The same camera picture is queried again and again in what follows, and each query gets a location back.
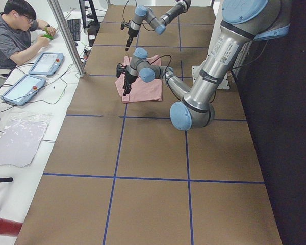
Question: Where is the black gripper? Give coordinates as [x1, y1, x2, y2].
[123, 66, 138, 96]
[125, 28, 137, 51]

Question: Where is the pink snoopy t-shirt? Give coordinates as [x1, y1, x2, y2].
[114, 54, 164, 104]

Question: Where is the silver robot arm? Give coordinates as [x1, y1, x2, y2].
[116, 1, 292, 131]
[120, 0, 191, 51]

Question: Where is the black box with label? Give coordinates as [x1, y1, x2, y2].
[87, 24, 100, 47]

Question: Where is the black keyboard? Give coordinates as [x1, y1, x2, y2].
[66, 19, 81, 41]

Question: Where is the upper teach pendant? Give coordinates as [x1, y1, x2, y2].
[29, 52, 64, 76]

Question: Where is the teach pendant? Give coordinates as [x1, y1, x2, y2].
[29, 52, 64, 76]
[1, 75, 46, 106]

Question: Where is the brown paper table cover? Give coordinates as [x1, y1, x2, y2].
[16, 5, 281, 244]

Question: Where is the lower teach pendant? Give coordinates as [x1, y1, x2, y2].
[1, 75, 46, 106]

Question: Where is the seated person grey shirt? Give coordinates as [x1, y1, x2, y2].
[0, 1, 56, 69]

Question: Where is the clear plastic bag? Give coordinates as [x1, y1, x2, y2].
[0, 111, 53, 168]

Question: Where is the red cylinder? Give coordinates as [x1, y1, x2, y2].
[0, 218, 23, 237]

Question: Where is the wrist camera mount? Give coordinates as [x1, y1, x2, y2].
[116, 63, 128, 78]
[120, 20, 130, 30]

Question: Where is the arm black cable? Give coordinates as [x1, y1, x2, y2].
[122, 0, 138, 23]
[145, 54, 189, 102]

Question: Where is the aluminium frame post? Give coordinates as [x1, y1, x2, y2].
[48, 0, 85, 78]

